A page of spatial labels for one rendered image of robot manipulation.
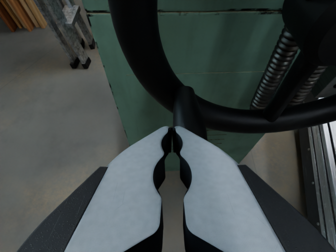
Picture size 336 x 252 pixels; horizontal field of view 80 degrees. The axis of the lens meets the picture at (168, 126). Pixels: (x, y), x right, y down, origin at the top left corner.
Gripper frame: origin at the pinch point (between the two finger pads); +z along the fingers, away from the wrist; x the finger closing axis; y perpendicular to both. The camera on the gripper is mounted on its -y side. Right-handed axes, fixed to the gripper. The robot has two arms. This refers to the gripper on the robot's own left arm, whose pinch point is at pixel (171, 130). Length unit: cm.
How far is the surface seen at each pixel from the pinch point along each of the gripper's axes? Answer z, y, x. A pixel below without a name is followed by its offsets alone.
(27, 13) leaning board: 143, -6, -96
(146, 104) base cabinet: 33.3, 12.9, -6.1
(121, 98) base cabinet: 32.1, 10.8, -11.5
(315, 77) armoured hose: 14.3, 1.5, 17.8
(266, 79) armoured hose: 14.7, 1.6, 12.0
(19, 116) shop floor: 81, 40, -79
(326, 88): 29.3, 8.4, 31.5
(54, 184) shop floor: 51, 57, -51
